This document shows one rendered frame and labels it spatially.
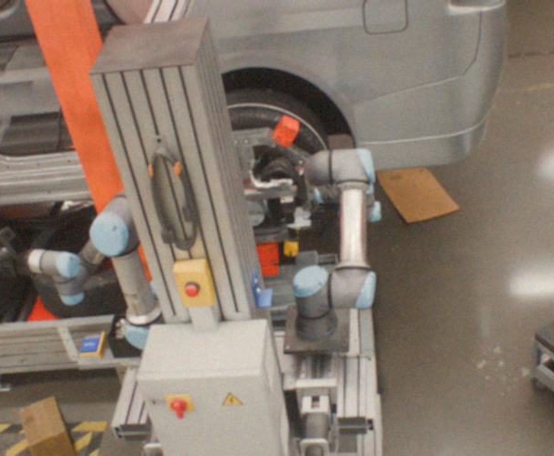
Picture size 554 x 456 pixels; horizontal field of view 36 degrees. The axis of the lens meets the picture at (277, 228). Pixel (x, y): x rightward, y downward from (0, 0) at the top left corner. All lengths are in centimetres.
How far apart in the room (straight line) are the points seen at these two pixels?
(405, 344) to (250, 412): 172
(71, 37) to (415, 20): 130
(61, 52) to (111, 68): 98
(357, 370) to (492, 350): 119
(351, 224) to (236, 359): 73
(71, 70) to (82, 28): 16
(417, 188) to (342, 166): 206
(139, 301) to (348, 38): 137
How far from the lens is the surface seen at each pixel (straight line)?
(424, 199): 479
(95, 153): 316
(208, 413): 239
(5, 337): 402
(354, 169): 283
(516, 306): 416
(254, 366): 227
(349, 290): 275
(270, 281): 402
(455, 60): 350
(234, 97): 356
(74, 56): 297
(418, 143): 367
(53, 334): 395
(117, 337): 349
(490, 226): 461
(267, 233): 368
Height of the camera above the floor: 287
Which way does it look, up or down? 37 degrees down
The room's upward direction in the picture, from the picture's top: 10 degrees counter-clockwise
